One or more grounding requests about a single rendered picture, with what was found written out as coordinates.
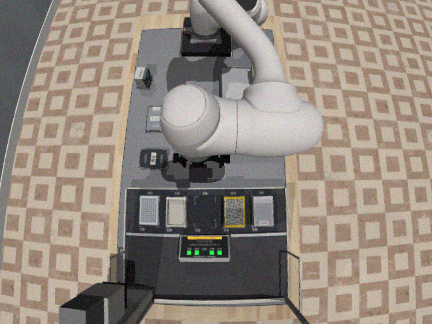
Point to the cream one-well reservoir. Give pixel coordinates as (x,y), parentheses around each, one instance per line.
(176,211)

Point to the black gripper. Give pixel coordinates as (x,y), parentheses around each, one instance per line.
(221,159)

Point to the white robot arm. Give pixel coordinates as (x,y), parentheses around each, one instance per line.
(270,120)

